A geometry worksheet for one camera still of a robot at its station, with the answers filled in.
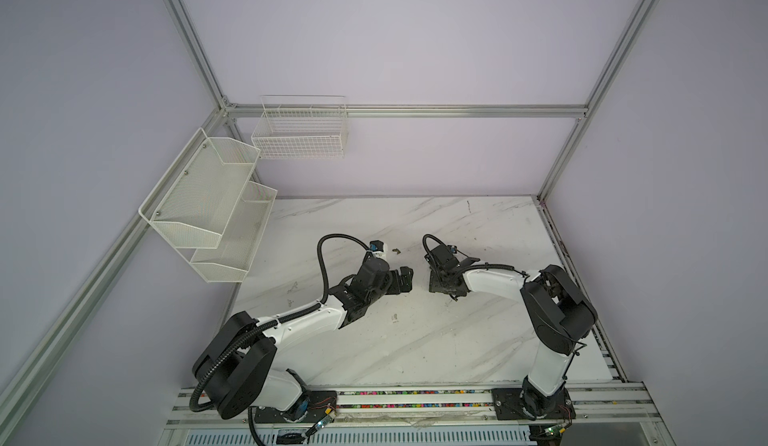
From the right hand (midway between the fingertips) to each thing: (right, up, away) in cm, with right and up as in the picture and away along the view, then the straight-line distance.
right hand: (440, 283), depth 96 cm
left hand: (-14, +5, -11) cm, 18 cm away
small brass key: (-14, +10, +8) cm, 19 cm away
